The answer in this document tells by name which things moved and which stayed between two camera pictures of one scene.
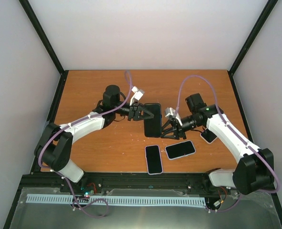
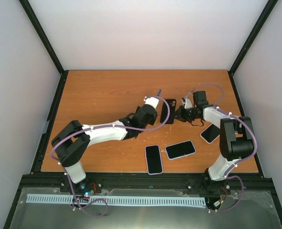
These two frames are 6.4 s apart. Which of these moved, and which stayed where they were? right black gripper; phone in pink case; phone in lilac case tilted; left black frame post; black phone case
Moved: black phone case; right black gripper
Stayed: phone in pink case; left black frame post; phone in lilac case tilted
